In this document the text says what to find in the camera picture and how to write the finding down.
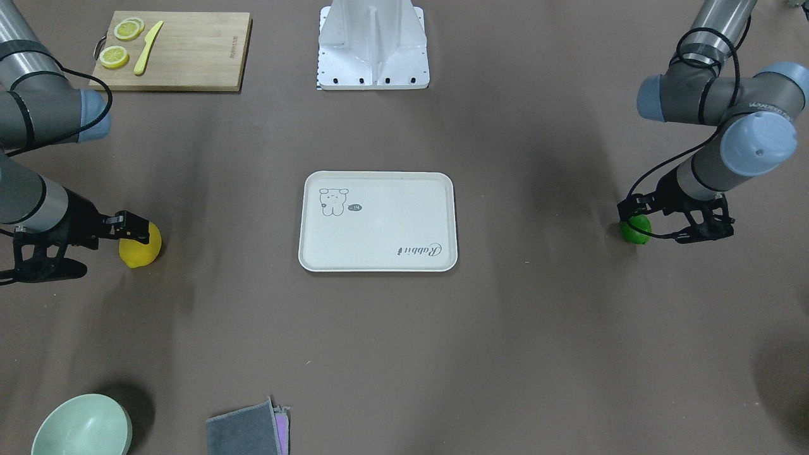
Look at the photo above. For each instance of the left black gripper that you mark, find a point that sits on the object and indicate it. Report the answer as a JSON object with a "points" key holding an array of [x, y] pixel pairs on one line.
{"points": [[670, 193]]}

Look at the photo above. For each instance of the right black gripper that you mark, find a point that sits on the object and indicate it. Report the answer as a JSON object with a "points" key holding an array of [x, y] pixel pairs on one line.
{"points": [[80, 217]]}

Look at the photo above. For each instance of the green lime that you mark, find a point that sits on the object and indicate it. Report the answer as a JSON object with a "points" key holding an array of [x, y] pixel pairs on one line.
{"points": [[636, 230]]}

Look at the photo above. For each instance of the yellow lemon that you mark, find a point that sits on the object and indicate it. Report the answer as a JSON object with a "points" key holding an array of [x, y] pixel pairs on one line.
{"points": [[135, 254]]}

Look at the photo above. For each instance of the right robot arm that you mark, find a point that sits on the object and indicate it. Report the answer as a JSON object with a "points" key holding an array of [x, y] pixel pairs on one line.
{"points": [[40, 108]]}

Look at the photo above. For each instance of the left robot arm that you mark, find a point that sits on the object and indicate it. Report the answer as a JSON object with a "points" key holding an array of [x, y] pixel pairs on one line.
{"points": [[753, 119]]}

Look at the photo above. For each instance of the white rabbit print tray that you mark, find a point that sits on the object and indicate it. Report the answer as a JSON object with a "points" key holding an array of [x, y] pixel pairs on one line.
{"points": [[378, 222]]}

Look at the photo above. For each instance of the yellow plastic knife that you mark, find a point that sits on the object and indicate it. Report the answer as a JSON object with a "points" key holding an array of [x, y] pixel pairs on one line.
{"points": [[150, 37]]}

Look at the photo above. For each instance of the lemon slice front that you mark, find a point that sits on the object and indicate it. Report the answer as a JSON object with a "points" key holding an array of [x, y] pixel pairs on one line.
{"points": [[113, 57]]}

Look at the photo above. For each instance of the lemon slice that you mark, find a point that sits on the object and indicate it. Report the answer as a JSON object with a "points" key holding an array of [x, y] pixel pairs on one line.
{"points": [[113, 57], [129, 29]]}

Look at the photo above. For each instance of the bamboo cutting board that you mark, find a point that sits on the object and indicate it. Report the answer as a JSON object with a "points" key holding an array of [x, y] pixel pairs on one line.
{"points": [[192, 52]]}

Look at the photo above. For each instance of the lemon slice back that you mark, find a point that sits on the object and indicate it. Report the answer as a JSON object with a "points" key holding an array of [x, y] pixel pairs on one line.
{"points": [[129, 29]]}

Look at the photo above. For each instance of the mint green bowl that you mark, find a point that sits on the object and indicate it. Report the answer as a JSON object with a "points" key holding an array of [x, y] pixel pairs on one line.
{"points": [[86, 424]]}

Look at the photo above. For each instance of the grey folded cloth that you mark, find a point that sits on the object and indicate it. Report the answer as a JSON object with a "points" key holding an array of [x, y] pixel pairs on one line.
{"points": [[250, 430]]}

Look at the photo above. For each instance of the purple cloth underneath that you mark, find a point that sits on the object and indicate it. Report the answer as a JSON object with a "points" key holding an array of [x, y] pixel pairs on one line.
{"points": [[283, 428]]}

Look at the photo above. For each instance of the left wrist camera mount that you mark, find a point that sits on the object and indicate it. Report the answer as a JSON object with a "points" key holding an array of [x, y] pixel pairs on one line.
{"points": [[708, 220]]}

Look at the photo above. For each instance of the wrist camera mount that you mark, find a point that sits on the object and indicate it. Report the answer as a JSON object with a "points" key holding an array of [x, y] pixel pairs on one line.
{"points": [[708, 220], [39, 257]]}

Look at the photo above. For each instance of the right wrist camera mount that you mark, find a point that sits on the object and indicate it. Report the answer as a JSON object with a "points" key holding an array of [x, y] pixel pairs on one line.
{"points": [[39, 257]]}

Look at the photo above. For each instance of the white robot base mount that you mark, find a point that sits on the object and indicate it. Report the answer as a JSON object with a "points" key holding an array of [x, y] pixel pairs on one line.
{"points": [[372, 45]]}

